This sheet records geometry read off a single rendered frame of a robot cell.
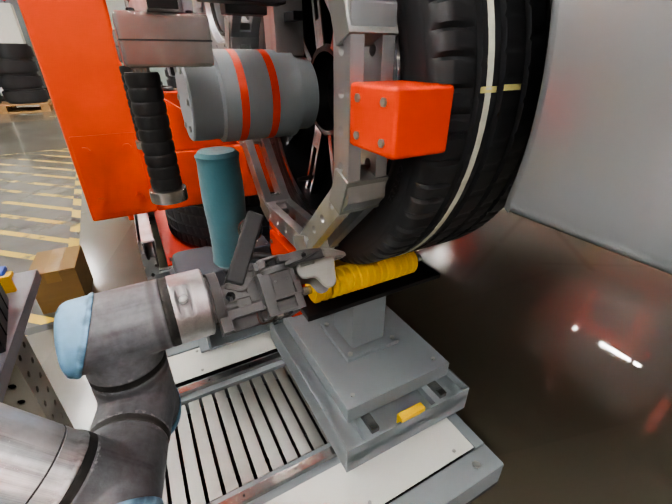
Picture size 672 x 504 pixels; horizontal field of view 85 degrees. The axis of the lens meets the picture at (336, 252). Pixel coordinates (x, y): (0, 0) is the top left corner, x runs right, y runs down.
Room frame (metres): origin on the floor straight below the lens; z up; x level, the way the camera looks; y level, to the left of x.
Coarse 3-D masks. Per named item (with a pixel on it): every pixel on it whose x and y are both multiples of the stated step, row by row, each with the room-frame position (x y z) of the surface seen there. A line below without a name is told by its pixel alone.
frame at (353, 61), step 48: (336, 0) 0.47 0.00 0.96; (384, 0) 0.47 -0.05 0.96; (240, 48) 0.91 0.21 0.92; (336, 48) 0.48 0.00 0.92; (384, 48) 0.47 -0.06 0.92; (336, 96) 0.48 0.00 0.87; (240, 144) 0.90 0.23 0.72; (336, 144) 0.48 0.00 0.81; (336, 192) 0.47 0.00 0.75; (384, 192) 0.48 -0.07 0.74; (288, 240) 0.66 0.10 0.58; (336, 240) 0.57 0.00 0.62
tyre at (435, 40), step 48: (432, 0) 0.47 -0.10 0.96; (480, 0) 0.49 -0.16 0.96; (528, 0) 0.53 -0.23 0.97; (432, 48) 0.46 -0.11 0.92; (480, 48) 0.48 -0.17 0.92; (528, 48) 0.52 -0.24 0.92; (480, 96) 0.47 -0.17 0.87; (528, 96) 0.52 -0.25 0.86; (480, 144) 0.48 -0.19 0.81; (288, 192) 0.87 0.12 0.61; (432, 192) 0.46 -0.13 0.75; (480, 192) 0.52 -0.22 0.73; (384, 240) 0.51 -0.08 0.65; (432, 240) 0.56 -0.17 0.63
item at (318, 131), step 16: (304, 0) 0.91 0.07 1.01; (320, 0) 0.75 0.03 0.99; (304, 16) 0.93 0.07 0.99; (320, 16) 0.75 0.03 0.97; (304, 32) 0.83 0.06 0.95; (320, 32) 0.75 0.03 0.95; (304, 48) 0.81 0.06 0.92; (320, 48) 0.75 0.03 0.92; (400, 48) 0.52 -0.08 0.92; (320, 64) 0.79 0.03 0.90; (400, 64) 0.51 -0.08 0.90; (320, 80) 0.81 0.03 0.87; (320, 96) 0.81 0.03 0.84; (320, 112) 0.79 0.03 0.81; (320, 128) 0.76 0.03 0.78; (288, 144) 0.91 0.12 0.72; (304, 144) 0.93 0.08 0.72; (320, 144) 0.76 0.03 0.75; (288, 160) 0.88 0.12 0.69; (304, 160) 0.90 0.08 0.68; (320, 160) 0.78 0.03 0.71; (320, 176) 0.80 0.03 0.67; (304, 192) 0.81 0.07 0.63; (320, 192) 0.82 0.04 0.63
